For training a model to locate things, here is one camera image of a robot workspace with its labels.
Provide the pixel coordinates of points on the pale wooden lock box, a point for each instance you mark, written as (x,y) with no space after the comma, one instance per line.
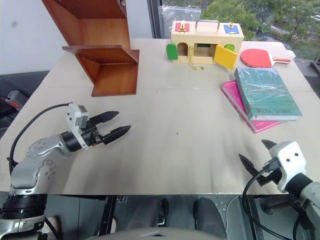
(205,37)

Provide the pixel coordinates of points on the black curved bar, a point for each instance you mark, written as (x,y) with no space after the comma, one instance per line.
(315,66)

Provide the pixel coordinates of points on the grey rounded robot torso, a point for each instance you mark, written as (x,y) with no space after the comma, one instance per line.
(162,235)

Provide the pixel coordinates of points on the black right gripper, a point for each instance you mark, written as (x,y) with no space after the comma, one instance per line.
(271,178)

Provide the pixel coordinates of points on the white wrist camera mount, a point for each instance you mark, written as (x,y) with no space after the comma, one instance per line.
(290,155)
(72,117)

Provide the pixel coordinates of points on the brown wooden shelf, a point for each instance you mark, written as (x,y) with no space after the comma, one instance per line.
(112,77)

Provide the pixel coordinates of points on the clear plastic bag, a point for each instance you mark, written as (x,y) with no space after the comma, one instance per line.
(180,17)

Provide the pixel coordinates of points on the yellow square box door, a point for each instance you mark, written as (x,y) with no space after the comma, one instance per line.
(225,57)

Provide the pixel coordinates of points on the red table tennis paddle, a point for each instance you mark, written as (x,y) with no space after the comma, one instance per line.
(255,58)

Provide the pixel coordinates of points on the teal plastic-wrapped book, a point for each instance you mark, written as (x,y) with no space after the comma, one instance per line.
(265,92)

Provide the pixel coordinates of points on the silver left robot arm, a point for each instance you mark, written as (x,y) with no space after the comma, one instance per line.
(37,150)

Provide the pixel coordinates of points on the small white plastic container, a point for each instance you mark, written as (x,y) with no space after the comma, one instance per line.
(291,53)

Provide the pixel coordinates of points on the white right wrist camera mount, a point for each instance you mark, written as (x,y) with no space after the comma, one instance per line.
(290,155)

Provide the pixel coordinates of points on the black table leg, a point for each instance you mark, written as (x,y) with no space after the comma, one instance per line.
(107,215)

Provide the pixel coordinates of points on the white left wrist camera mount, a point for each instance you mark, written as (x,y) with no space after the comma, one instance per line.
(72,117)

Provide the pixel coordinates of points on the pink book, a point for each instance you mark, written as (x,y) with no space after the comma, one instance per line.
(232,93)

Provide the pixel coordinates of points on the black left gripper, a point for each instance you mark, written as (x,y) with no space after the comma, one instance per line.
(91,136)

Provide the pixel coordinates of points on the green arched box door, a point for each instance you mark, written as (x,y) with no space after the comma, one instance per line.
(229,47)
(171,52)

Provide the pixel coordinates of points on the red and grey tool case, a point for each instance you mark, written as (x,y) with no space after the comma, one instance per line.
(15,100)

